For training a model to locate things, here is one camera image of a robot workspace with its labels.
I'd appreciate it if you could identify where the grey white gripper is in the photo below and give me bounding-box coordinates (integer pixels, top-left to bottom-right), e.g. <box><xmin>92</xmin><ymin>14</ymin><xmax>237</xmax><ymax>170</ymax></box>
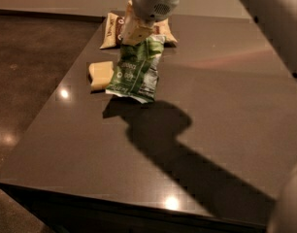
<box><xmin>121</xmin><ymin>0</ymin><xmax>180</xmax><ymax>46</ymax></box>

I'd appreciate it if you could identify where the green jalapeno chip bag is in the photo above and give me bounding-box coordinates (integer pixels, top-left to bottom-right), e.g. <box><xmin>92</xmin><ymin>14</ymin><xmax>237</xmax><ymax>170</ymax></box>
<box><xmin>106</xmin><ymin>35</ymin><xmax>166</xmax><ymax>104</ymax></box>

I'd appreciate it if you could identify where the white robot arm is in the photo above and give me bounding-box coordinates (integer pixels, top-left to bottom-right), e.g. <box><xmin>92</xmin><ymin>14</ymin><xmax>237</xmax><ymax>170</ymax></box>
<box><xmin>126</xmin><ymin>0</ymin><xmax>297</xmax><ymax>233</ymax></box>

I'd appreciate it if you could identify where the brown sea salt chip bag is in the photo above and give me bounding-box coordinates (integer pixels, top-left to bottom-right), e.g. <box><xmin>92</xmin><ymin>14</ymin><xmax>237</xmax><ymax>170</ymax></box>
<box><xmin>100</xmin><ymin>13</ymin><xmax>177</xmax><ymax>50</ymax></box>

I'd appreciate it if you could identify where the yellow sponge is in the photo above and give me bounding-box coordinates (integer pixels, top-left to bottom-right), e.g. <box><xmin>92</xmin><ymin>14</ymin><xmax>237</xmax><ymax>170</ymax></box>
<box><xmin>88</xmin><ymin>61</ymin><xmax>114</xmax><ymax>91</ymax></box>

